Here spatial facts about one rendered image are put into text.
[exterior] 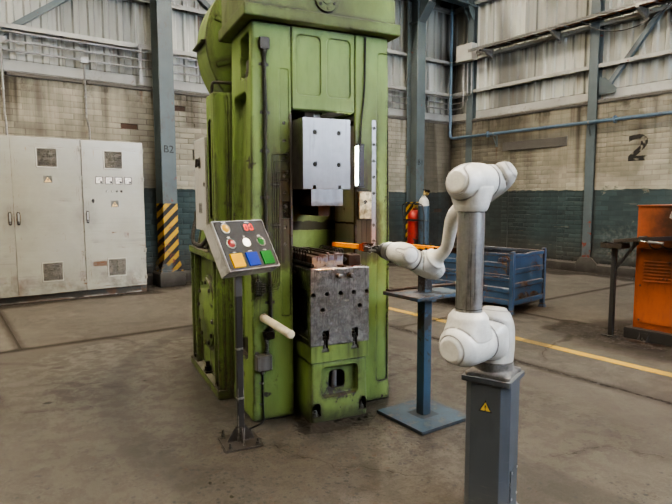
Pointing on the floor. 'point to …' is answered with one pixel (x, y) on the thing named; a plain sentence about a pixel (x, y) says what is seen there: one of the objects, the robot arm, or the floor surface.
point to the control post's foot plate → (239, 441)
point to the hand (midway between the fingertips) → (367, 247)
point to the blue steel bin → (507, 275)
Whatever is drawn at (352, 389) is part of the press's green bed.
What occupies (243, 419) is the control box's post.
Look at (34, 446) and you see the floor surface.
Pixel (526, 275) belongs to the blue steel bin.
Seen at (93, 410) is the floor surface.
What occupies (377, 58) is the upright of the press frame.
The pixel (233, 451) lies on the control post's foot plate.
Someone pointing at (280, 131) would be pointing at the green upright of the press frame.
